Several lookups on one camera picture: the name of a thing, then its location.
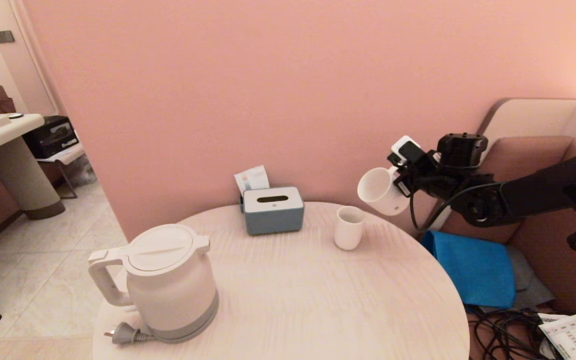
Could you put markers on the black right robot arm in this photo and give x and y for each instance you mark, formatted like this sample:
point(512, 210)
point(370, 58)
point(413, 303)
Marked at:
point(543, 192)

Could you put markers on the grey power plug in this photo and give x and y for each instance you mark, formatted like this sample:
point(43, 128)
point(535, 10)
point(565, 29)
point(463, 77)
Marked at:
point(124, 333)

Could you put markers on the grey felt mat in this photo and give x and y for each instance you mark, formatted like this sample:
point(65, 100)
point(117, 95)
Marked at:
point(523, 275)

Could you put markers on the white washbasin counter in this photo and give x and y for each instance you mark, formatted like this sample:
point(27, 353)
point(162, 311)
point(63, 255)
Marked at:
point(23, 172)

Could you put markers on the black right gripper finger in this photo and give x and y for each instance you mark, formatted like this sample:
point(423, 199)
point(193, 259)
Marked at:
point(404, 185)

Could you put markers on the clear plastic bag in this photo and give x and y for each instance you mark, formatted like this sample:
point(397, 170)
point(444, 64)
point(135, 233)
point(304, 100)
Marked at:
point(84, 171)

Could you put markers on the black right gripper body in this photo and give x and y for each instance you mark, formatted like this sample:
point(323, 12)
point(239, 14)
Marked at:
point(460, 150)

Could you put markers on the printed paper sheet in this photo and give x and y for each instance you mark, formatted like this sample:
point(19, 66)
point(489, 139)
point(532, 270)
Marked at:
point(568, 337)

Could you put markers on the brown upholstered sofa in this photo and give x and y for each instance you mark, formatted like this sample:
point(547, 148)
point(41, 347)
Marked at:
point(558, 270)

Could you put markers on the white electric kettle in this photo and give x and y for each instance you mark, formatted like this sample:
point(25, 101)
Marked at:
point(173, 285)

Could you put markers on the grey round kettle base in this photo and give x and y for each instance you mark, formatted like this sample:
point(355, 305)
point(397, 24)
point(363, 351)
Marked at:
point(188, 338)

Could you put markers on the black box appliance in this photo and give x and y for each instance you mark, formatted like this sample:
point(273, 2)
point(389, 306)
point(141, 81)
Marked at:
point(50, 137)

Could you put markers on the small white cup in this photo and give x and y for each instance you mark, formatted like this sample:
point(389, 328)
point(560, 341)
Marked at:
point(348, 232)

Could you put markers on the white paper cards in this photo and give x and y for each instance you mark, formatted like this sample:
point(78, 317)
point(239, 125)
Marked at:
point(253, 178)

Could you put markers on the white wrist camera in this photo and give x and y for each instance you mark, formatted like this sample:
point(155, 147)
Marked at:
point(408, 149)

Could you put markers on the grey tissue box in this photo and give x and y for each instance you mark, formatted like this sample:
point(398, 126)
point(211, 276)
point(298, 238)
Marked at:
point(273, 217)

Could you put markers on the blue cloth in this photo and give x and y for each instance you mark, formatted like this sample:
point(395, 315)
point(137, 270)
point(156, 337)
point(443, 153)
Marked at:
point(473, 270)

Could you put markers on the grey wall switch plate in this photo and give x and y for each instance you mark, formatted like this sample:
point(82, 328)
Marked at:
point(3, 36)

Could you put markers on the white stool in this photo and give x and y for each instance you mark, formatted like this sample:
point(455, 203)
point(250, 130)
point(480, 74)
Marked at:
point(63, 156)

